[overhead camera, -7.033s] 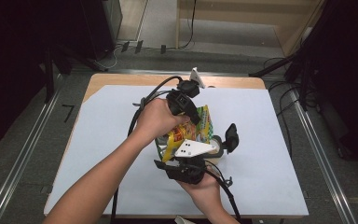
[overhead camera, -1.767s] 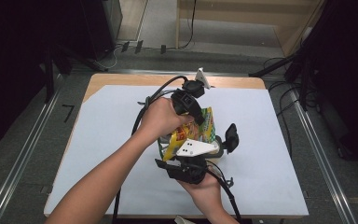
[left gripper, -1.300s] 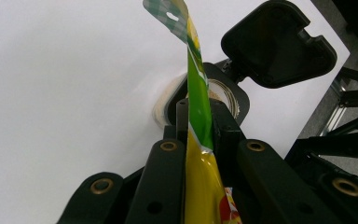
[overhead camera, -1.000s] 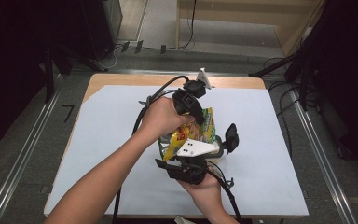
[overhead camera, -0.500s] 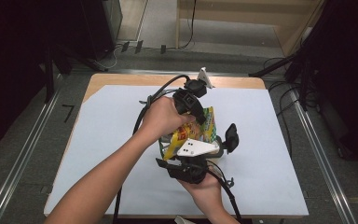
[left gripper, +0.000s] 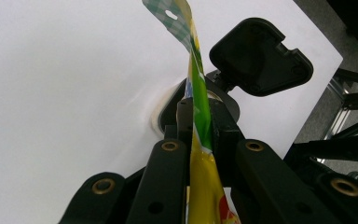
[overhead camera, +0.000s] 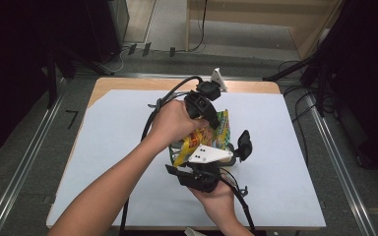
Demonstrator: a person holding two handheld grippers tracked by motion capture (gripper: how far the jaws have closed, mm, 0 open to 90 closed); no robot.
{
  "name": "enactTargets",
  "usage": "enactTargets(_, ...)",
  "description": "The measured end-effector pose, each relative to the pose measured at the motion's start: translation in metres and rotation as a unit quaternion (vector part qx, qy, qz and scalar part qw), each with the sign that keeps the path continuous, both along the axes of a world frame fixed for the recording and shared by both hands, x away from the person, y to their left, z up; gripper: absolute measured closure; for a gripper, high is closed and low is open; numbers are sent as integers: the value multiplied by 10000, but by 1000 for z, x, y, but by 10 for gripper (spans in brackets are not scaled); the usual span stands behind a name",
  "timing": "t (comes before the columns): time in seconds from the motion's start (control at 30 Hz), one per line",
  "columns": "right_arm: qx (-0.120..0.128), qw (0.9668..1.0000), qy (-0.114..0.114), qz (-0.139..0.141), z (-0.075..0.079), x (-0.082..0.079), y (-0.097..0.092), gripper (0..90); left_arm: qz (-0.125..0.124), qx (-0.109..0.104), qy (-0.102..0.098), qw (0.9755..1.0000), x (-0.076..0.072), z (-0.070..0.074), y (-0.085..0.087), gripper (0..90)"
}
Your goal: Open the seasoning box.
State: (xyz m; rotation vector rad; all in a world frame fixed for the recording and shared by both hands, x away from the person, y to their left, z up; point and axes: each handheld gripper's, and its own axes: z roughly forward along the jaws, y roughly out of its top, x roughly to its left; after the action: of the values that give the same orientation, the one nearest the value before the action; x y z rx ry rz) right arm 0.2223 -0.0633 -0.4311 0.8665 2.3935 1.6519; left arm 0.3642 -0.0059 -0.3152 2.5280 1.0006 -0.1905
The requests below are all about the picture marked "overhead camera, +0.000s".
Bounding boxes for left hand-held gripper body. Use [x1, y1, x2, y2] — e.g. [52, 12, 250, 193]
[183, 67, 228, 120]

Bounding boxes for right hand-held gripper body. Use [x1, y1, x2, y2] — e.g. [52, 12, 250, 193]
[176, 144, 235, 194]

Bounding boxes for yellow spouted seasoning pouch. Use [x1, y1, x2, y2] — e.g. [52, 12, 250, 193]
[168, 109, 232, 168]

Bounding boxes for person's right hand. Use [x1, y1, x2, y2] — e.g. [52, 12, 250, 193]
[189, 179, 241, 226]

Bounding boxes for person's left hand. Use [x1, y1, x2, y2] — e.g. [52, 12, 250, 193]
[147, 98, 210, 152]

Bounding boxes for small white object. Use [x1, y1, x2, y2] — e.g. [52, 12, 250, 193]
[183, 226, 208, 236]

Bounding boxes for white table sheet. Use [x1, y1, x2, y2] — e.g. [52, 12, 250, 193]
[46, 88, 327, 229]

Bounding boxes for black stand leg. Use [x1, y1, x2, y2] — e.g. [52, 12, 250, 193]
[262, 56, 313, 83]

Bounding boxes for light wooden furniture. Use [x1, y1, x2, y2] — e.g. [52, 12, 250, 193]
[185, 0, 344, 61]

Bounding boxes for black cabinet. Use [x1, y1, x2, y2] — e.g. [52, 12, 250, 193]
[84, 0, 131, 64]

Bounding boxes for left hand-held gripper cable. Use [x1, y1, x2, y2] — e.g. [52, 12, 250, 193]
[118, 75, 205, 236]

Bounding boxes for hand-held gripper cable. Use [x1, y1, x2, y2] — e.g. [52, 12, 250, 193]
[118, 75, 205, 236]
[219, 168, 258, 236]

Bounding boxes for right hand-held gripper cable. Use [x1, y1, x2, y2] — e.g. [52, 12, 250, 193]
[219, 168, 258, 236]

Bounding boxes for hanging black cable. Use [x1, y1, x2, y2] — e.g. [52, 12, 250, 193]
[188, 0, 209, 53]

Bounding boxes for black floor cables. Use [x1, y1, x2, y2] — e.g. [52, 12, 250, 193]
[278, 59, 323, 166]

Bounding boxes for white floor cable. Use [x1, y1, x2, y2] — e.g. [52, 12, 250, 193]
[100, 48, 127, 74]

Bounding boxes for metal floor rail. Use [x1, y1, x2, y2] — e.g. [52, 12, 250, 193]
[0, 93, 67, 236]
[304, 93, 378, 236]

